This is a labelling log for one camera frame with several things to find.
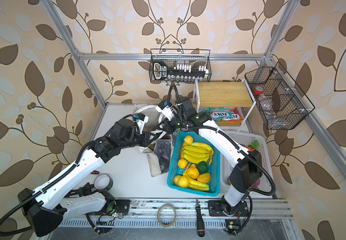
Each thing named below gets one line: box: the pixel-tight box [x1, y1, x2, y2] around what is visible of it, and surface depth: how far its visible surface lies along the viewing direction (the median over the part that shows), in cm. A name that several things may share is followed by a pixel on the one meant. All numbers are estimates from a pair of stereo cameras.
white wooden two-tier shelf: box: [192, 78, 257, 132], surface depth 82 cm
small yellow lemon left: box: [178, 158, 188, 169], surface depth 87 cm
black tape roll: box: [94, 173, 114, 191], surface depth 83 cm
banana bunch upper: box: [183, 142, 214, 165], surface depth 91 cm
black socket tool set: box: [153, 60, 209, 83], surface depth 86 cm
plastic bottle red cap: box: [253, 86, 277, 119], surface depth 76 cm
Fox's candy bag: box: [199, 107, 244, 123], surface depth 91 cm
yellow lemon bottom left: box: [174, 175, 189, 188], surface depth 76 cm
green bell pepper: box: [196, 161, 209, 174], surface depth 84 cm
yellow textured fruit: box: [186, 164, 200, 179], surface depth 82 cm
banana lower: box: [183, 171, 210, 191], surface depth 79 cm
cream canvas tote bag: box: [133, 105, 172, 177], surface depth 77 cm
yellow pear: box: [184, 135, 194, 145], surface depth 92 cm
